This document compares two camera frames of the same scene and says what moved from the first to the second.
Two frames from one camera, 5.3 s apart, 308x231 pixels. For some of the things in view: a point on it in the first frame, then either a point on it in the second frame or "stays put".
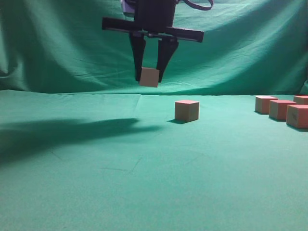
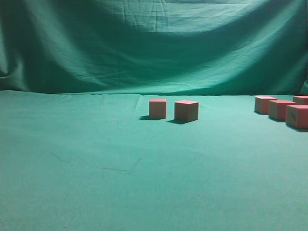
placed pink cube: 186,110 stays put
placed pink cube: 149,77 → 157,109
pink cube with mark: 297,115 stays put
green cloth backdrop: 83,147 stays put
